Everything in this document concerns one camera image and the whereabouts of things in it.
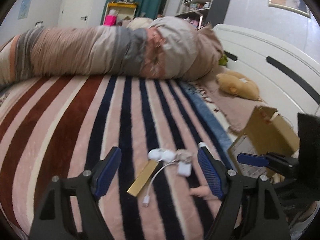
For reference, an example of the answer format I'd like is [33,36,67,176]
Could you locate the brown cardboard box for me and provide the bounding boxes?
[228,106,299,178]

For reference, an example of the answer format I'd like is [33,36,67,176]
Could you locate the pink peach tube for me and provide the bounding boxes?
[189,185,217,200]

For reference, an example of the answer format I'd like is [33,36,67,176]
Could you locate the pink knitted blanket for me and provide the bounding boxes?
[195,66,266,133]

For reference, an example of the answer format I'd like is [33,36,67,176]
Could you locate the white bed headboard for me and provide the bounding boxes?
[212,23,320,140]

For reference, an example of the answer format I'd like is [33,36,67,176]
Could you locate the beige tape roll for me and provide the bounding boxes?
[176,149,194,164]

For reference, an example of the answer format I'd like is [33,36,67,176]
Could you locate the striped fleece blanket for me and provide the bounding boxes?
[1,75,231,239]

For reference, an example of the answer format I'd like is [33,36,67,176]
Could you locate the white contact lens case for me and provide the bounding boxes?
[148,148,176,163]

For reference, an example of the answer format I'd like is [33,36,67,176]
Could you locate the tan plush toy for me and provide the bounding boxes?
[216,70,260,101]

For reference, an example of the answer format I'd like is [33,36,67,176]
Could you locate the green plush toy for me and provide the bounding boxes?
[219,54,228,66]

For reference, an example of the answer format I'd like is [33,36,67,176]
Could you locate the rolled striped duvet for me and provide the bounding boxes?
[1,16,224,87]

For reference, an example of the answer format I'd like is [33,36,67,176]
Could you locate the dark bookshelf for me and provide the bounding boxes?
[175,0,230,29]

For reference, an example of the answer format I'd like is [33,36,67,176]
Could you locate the white door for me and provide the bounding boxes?
[58,0,93,28]

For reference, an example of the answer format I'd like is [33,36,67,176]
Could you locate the yellow wooden cabinet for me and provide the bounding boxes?
[103,2,137,24]

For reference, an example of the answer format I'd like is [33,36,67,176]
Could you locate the white card reader with cable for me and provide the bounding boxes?
[142,161,192,207]

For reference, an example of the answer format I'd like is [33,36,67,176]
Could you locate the framed wall photo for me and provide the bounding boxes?
[268,0,311,18]

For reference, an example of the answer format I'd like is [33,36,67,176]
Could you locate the blue wall poster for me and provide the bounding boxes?
[18,0,32,20]

